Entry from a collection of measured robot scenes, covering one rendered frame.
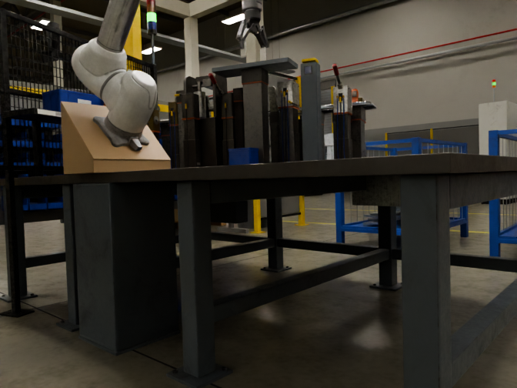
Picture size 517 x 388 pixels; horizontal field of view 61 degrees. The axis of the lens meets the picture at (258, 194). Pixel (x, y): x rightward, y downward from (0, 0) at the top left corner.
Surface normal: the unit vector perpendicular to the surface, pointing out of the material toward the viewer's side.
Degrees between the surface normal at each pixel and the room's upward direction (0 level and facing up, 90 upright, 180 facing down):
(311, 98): 90
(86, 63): 103
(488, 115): 90
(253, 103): 90
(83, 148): 90
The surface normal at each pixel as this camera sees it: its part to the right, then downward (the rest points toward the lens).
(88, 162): -0.67, 0.05
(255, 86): -0.39, 0.04
